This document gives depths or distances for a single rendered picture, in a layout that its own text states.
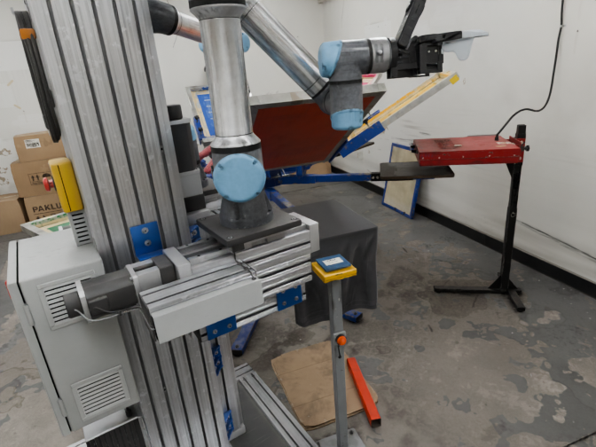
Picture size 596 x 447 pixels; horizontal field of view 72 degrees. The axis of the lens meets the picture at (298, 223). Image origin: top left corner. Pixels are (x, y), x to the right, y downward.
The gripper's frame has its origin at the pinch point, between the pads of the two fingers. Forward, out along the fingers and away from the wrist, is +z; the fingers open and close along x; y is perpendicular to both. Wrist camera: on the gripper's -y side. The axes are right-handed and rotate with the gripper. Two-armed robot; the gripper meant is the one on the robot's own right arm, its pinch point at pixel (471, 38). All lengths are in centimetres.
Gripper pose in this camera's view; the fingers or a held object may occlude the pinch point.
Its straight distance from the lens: 110.8
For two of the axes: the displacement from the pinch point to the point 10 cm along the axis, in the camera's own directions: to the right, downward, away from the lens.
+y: 0.9, 9.7, 2.2
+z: 9.9, -1.2, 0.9
